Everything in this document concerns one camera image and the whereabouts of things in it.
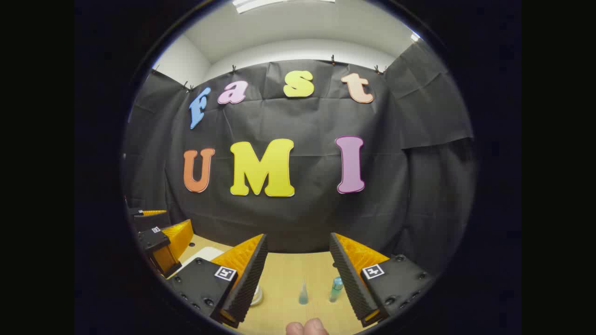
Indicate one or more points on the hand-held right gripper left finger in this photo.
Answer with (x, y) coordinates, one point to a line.
(249, 284)

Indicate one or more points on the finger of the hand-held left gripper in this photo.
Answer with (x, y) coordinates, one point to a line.
(151, 220)
(153, 241)

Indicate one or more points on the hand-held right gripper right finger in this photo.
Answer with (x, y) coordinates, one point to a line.
(351, 284)

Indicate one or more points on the blue capped bottle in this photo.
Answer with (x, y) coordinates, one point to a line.
(335, 289)

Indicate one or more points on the black backdrop cloth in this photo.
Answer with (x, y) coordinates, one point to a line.
(307, 218)

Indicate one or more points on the ceiling light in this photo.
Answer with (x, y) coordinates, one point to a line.
(279, 3)

